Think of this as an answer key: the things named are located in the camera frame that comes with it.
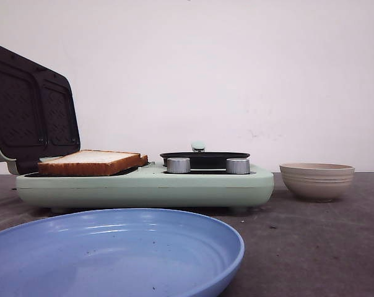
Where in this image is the white bread slice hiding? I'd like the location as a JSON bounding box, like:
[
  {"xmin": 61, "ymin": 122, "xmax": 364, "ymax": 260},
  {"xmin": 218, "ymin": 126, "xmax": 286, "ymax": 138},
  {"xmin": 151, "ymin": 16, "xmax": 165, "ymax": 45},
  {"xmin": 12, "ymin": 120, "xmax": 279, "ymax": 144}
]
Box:
[
  {"xmin": 138, "ymin": 155, "xmax": 149, "ymax": 167},
  {"xmin": 38, "ymin": 150, "xmax": 142, "ymax": 176}
]

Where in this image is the beige ceramic bowl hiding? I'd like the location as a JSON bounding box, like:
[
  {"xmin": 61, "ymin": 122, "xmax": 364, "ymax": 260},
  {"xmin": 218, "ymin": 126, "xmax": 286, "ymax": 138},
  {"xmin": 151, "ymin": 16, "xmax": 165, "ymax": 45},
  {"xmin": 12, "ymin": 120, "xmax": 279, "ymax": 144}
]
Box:
[{"xmin": 279, "ymin": 163, "xmax": 355, "ymax": 202}]

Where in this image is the mint green sandwich maker lid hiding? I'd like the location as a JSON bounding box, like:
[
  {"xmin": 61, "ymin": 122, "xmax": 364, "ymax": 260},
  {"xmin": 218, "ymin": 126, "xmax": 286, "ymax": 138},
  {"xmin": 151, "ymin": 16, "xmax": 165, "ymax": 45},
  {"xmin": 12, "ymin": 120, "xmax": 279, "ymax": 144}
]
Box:
[{"xmin": 0, "ymin": 46, "xmax": 80, "ymax": 175}]

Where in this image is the mint green breakfast maker base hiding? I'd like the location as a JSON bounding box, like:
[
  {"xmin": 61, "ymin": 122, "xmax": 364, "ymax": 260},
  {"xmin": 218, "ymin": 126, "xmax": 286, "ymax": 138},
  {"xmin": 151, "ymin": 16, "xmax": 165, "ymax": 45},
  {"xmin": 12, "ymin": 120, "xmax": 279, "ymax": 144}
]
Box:
[{"xmin": 16, "ymin": 162, "xmax": 274, "ymax": 212}]

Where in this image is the silver left control knob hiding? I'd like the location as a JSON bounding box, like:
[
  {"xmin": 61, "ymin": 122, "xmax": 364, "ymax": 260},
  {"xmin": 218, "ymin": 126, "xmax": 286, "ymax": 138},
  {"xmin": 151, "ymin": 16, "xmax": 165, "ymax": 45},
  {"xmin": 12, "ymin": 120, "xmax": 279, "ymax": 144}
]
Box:
[{"xmin": 167, "ymin": 157, "xmax": 191, "ymax": 174}]

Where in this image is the silver control knob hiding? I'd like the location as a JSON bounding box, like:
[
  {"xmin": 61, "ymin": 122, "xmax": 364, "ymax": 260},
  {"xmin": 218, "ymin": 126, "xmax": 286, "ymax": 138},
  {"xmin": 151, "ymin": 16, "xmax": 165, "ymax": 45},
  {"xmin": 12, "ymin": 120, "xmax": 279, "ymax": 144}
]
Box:
[
  {"xmin": 167, "ymin": 157, "xmax": 191, "ymax": 174},
  {"xmin": 226, "ymin": 158, "xmax": 251, "ymax": 174}
]

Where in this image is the silver right control knob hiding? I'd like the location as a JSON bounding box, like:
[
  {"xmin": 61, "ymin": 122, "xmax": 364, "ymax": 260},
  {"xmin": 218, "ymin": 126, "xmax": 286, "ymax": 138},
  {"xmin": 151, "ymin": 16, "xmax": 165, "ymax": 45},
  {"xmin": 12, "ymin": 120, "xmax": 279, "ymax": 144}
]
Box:
[{"xmin": 226, "ymin": 158, "xmax": 251, "ymax": 174}]

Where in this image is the blue plate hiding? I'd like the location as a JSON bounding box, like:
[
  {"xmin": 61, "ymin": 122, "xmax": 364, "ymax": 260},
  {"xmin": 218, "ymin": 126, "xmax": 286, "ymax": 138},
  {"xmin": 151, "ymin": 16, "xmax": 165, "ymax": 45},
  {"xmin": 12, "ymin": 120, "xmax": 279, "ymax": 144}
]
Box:
[{"xmin": 0, "ymin": 209, "xmax": 245, "ymax": 296}]

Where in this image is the black frying pan green handle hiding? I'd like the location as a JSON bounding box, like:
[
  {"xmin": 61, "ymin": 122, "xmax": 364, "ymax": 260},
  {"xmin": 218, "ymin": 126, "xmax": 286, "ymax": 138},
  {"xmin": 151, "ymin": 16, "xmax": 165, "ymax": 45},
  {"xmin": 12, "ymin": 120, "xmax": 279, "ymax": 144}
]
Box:
[{"xmin": 160, "ymin": 150, "xmax": 250, "ymax": 170}]

